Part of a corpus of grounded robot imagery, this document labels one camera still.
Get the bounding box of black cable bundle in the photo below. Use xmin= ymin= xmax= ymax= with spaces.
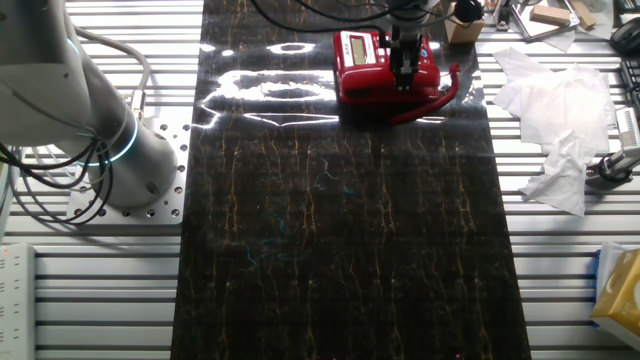
xmin=0 ymin=124 xmax=119 ymax=227

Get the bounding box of narrow wooden piece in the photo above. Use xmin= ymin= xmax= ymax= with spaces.
xmin=568 ymin=0 xmax=598 ymax=31

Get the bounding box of dark marble pattern mat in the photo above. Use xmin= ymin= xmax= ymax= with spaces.
xmin=169 ymin=0 xmax=534 ymax=360

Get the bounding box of red phone cord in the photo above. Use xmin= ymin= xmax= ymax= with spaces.
xmin=388 ymin=62 xmax=462 ymax=126

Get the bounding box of large white tissue sheet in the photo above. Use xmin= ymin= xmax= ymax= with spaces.
xmin=491 ymin=46 xmax=619 ymax=157

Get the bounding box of small silver camera on stand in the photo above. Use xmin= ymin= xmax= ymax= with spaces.
xmin=585 ymin=106 xmax=640 ymax=184

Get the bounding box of flat wooden block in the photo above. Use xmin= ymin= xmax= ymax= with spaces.
xmin=528 ymin=4 xmax=572 ymax=28

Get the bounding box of red telephone handset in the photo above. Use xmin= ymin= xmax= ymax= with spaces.
xmin=340 ymin=67 xmax=442 ymax=104

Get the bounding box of black keyboard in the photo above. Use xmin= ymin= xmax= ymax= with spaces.
xmin=619 ymin=57 xmax=640 ymax=117

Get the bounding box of black computer mouse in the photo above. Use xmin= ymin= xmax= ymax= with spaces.
xmin=609 ymin=17 xmax=640 ymax=57

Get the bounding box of yellow tissue box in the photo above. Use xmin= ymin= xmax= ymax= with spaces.
xmin=589 ymin=248 xmax=640 ymax=351

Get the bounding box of silver metal tray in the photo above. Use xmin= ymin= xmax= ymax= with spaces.
xmin=509 ymin=0 xmax=583 ymax=43

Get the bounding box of grey arm base cable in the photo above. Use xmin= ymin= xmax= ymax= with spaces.
xmin=73 ymin=24 xmax=152 ymax=122

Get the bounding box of white power strip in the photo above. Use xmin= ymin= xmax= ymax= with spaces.
xmin=0 ymin=243 xmax=38 ymax=360

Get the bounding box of white tissue in box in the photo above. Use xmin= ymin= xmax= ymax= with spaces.
xmin=597 ymin=241 xmax=629 ymax=299

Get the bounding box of red telephone base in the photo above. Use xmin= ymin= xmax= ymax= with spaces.
xmin=332 ymin=29 xmax=444 ymax=106

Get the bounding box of twisted white tissue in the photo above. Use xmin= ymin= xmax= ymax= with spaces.
xmin=517 ymin=128 xmax=592 ymax=219

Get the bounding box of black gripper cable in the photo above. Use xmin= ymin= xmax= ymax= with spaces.
xmin=248 ymin=0 xmax=394 ymax=49

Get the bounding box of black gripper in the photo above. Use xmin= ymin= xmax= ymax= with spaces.
xmin=387 ymin=24 xmax=424 ymax=93

